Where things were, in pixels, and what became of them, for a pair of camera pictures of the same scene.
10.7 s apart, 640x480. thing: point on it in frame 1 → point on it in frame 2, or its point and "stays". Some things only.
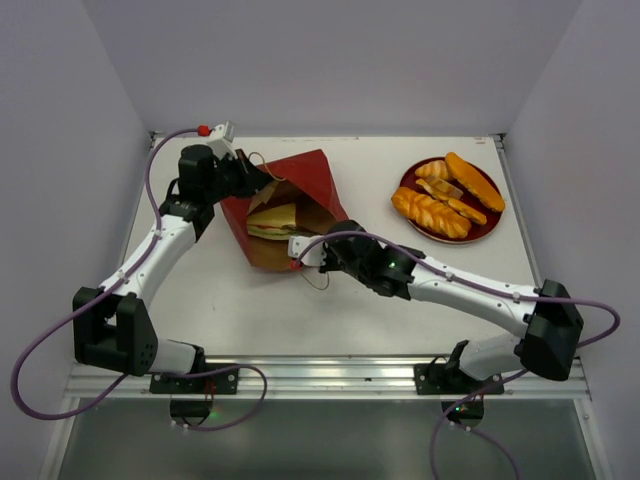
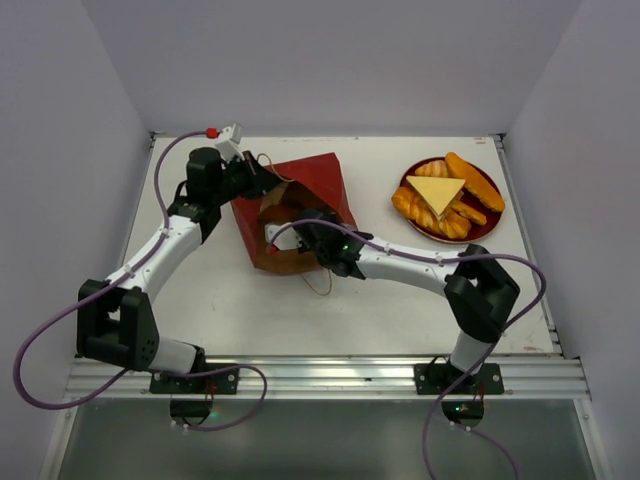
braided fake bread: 430,213 stays
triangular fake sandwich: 278,223 → 439,193
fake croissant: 433,168 stays
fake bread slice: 467,211 stays
